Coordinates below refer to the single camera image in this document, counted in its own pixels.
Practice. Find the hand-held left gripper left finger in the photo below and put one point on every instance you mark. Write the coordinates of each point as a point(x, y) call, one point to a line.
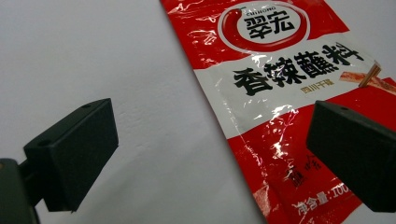
point(71, 155)

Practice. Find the red and white seasoning packet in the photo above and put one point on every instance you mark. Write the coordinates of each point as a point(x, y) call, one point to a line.
point(267, 102)

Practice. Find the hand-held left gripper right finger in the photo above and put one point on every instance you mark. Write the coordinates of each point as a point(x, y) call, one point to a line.
point(351, 149)

